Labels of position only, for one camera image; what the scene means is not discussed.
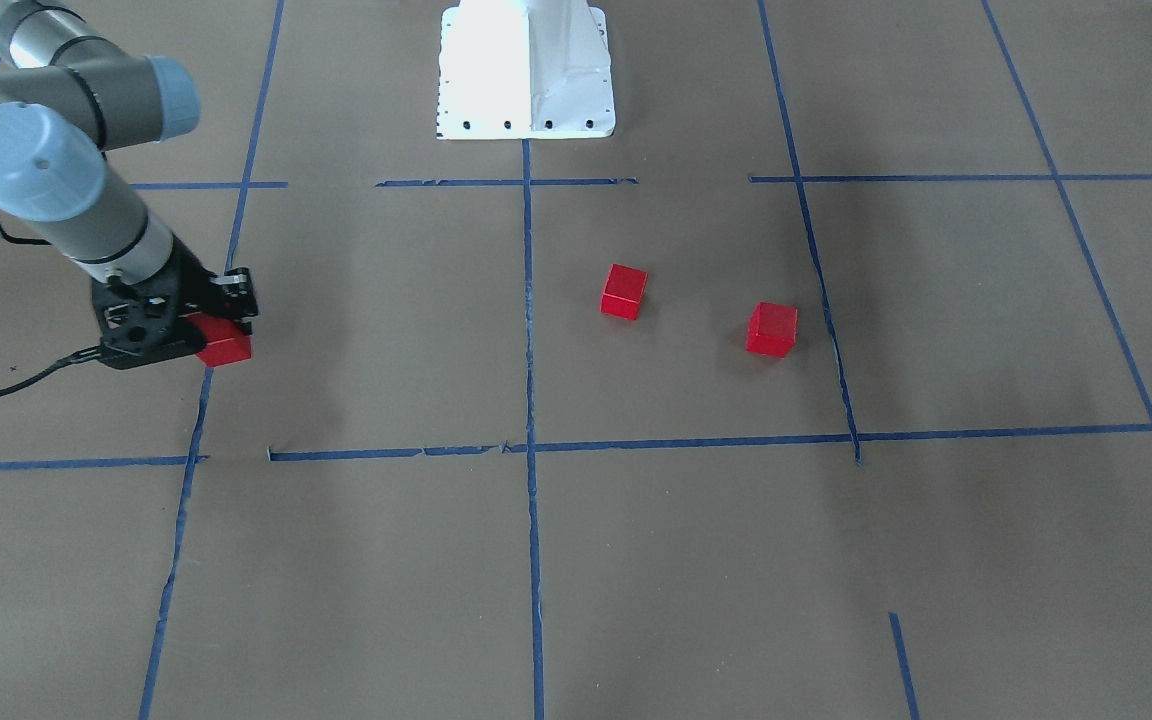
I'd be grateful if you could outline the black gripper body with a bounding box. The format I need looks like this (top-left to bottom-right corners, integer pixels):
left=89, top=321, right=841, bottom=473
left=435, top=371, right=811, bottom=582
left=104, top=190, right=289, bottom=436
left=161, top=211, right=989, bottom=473
left=91, top=245, right=259, bottom=370

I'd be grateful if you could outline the red block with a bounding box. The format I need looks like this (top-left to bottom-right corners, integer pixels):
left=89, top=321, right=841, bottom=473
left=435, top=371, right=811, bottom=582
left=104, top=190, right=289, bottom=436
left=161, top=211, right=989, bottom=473
left=185, top=313, right=253, bottom=367
left=600, top=263, right=649, bottom=323
left=744, top=302, right=799, bottom=359

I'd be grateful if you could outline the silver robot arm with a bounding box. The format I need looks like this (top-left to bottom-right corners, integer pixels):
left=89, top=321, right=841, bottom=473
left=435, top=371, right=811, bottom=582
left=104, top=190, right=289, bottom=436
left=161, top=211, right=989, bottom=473
left=0, top=1, right=259, bottom=369

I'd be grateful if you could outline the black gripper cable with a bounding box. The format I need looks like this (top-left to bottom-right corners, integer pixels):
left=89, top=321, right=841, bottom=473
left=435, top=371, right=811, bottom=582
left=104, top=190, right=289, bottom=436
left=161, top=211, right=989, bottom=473
left=0, top=346, right=103, bottom=406

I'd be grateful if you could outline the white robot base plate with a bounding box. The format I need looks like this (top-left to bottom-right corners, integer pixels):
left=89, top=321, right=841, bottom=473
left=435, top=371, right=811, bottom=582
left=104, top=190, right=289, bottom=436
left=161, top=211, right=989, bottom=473
left=435, top=1, right=617, bottom=141

